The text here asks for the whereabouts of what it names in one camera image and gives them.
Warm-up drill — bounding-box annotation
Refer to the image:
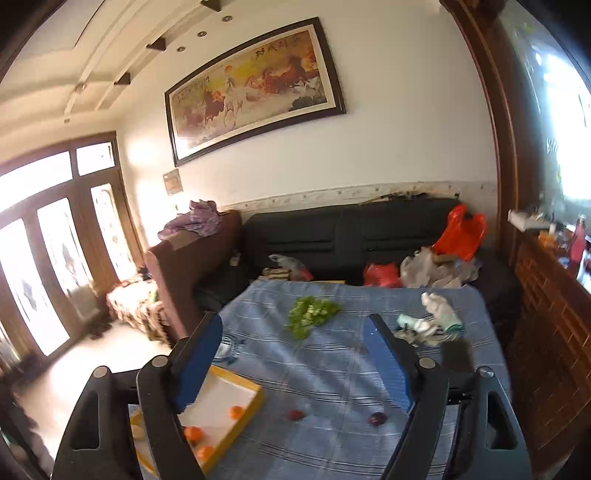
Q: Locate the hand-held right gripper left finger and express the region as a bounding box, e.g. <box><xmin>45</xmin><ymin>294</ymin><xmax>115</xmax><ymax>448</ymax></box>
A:
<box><xmin>52</xmin><ymin>311</ymin><xmax>225</xmax><ymax>480</ymax></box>

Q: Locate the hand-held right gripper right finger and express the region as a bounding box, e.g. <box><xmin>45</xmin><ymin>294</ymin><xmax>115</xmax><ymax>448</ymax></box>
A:
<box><xmin>361</xmin><ymin>314</ymin><xmax>534</xmax><ymax>480</ymax></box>

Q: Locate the yellow cardboard box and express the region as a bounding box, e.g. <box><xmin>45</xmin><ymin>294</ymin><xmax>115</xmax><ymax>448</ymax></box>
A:
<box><xmin>129</xmin><ymin>364</ymin><xmax>266</xmax><ymax>480</ymax></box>

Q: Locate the white glove with green cuff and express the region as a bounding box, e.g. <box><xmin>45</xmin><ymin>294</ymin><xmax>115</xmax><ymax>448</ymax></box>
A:
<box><xmin>396</xmin><ymin>314</ymin><xmax>444</xmax><ymax>347</ymax></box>

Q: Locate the white cloth glove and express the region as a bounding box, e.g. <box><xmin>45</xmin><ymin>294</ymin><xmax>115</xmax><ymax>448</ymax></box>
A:
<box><xmin>420</xmin><ymin>292</ymin><xmax>464</xmax><ymax>333</ymax></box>

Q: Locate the patterned blanket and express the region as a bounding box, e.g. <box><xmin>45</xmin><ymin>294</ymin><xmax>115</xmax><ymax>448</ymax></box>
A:
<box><xmin>106</xmin><ymin>276</ymin><xmax>167</xmax><ymax>342</ymax></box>

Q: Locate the green lettuce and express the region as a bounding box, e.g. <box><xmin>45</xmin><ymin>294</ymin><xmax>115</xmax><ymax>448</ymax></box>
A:
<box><xmin>286</xmin><ymin>296</ymin><xmax>341</xmax><ymax>340</ymax></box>

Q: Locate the small red plastic bag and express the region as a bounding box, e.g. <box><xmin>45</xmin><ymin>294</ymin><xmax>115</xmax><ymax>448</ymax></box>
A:
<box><xmin>363</xmin><ymin>263</ymin><xmax>402</xmax><ymax>288</ymax></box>

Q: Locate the brown armchair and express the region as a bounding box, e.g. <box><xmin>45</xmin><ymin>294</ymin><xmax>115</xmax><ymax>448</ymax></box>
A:
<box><xmin>145</xmin><ymin>210</ymin><xmax>243</xmax><ymax>344</ymax></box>

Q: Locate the grey plastic bag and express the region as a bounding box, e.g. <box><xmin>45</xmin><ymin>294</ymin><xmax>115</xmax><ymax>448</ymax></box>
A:
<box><xmin>399</xmin><ymin>247</ymin><xmax>481</xmax><ymax>289</ymax></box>

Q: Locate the grey bag with red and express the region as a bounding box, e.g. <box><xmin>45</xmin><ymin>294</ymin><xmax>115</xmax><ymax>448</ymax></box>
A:
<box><xmin>268</xmin><ymin>254</ymin><xmax>315</xmax><ymax>282</ymax></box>

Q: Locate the black leather sofa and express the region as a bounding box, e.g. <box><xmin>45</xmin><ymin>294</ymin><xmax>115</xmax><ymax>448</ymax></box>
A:
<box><xmin>194</xmin><ymin>198</ymin><xmax>522</xmax><ymax>315</ymax></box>

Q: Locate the purple floral cloth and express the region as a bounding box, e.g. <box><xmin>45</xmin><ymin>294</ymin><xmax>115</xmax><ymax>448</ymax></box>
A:
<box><xmin>158</xmin><ymin>199</ymin><xmax>222</xmax><ymax>238</ymax></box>

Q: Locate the large red plastic bag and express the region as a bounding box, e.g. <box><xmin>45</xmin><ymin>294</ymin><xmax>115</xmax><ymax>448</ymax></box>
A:
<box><xmin>434</xmin><ymin>204</ymin><xmax>487</xmax><ymax>261</ymax></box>

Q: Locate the wooden cabinet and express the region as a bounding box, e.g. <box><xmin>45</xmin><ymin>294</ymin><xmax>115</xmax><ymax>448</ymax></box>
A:
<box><xmin>438</xmin><ymin>0</ymin><xmax>591</xmax><ymax>467</ymax></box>

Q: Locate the wooden glass door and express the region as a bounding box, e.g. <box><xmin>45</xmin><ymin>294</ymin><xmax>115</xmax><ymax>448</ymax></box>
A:
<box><xmin>0</xmin><ymin>131</ymin><xmax>144</xmax><ymax>374</ymax></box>

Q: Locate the red bottle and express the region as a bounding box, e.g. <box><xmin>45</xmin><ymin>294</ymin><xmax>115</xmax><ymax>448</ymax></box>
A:
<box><xmin>570</xmin><ymin>217</ymin><xmax>588</xmax><ymax>264</ymax></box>

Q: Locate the framed horse painting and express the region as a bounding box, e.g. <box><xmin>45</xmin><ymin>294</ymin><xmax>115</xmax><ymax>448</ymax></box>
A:
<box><xmin>164</xmin><ymin>17</ymin><xmax>347</xmax><ymax>168</ymax></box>

